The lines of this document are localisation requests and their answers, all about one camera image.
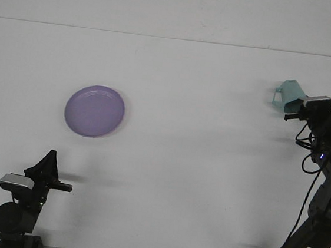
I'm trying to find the pale blue faceted cup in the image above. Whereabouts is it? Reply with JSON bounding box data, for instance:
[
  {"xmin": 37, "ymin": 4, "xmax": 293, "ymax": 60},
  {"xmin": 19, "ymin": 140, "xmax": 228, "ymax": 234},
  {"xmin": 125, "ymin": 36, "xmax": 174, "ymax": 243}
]
[{"xmin": 270, "ymin": 77, "xmax": 309, "ymax": 114}]

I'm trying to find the pale purple round plate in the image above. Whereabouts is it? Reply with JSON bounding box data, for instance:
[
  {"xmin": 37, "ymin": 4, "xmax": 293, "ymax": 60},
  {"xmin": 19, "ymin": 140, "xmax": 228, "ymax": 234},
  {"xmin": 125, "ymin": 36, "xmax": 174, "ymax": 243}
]
[{"xmin": 62, "ymin": 82, "xmax": 128, "ymax": 141}]

